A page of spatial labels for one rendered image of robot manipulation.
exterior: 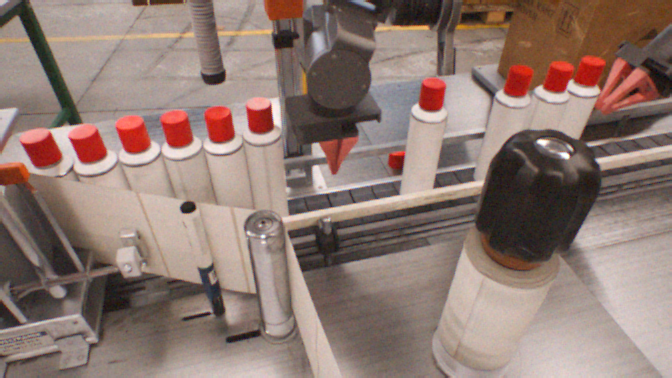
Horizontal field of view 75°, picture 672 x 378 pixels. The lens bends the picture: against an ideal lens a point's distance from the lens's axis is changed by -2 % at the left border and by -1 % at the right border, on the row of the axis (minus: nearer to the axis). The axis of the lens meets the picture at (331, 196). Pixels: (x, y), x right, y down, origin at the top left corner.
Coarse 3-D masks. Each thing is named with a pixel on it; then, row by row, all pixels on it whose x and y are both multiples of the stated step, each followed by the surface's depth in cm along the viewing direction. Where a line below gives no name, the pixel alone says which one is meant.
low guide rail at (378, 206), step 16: (608, 160) 75; (624, 160) 76; (640, 160) 77; (656, 160) 78; (416, 192) 69; (432, 192) 69; (448, 192) 69; (464, 192) 70; (480, 192) 71; (336, 208) 66; (352, 208) 66; (368, 208) 67; (384, 208) 68; (400, 208) 68; (288, 224) 64; (304, 224) 65
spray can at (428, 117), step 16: (432, 80) 60; (432, 96) 59; (416, 112) 62; (432, 112) 61; (416, 128) 62; (432, 128) 62; (416, 144) 64; (432, 144) 63; (416, 160) 66; (432, 160) 66; (416, 176) 67; (432, 176) 68; (400, 192) 73
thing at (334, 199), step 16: (608, 144) 84; (624, 144) 84; (640, 144) 84; (656, 144) 84; (448, 176) 77; (464, 176) 77; (608, 176) 78; (336, 192) 74; (352, 192) 74; (368, 192) 74; (384, 192) 74; (288, 208) 71; (304, 208) 71; (320, 208) 71; (416, 208) 71; (432, 208) 71; (336, 224) 68; (352, 224) 68
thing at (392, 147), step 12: (624, 108) 78; (636, 108) 79; (648, 108) 80; (660, 108) 81; (588, 120) 78; (456, 132) 73; (468, 132) 73; (480, 132) 73; (384, 144) 70; (396, 144) 70; (444, 144) 72; (300, 156) 68; (312, 156) 68; (324, 156) 68; (348, 156) 69; (360, 156) 69; (288, 168) 67; (300, 168) 68
